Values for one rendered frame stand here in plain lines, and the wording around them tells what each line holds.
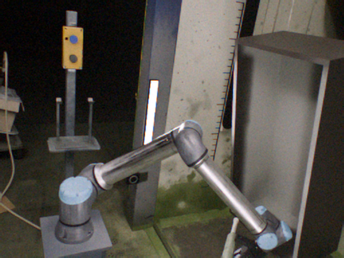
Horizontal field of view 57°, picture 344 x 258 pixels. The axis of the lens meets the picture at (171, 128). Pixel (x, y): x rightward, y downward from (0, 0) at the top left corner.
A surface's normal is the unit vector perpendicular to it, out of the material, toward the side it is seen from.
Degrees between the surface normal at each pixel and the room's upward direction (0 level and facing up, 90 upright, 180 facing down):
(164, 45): 90
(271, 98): 90
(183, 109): 90
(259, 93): 90
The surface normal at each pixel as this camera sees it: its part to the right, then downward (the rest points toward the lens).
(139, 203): 0.41, 0.37
